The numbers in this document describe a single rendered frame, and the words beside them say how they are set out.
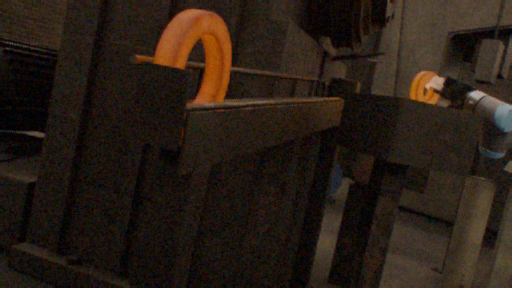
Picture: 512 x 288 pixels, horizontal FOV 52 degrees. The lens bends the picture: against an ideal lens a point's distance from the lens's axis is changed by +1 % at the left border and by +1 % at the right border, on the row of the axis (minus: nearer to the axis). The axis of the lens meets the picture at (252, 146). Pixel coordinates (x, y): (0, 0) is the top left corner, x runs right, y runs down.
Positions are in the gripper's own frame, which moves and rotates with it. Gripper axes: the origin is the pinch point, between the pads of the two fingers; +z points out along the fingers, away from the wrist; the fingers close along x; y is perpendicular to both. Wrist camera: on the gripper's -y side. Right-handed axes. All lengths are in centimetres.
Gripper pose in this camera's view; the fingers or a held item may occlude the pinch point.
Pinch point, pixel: (426, 86)
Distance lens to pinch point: 219.8
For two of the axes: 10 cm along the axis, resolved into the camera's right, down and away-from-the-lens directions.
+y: 3.6, -8.8, -3.0
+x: -7.8, -1.1, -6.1
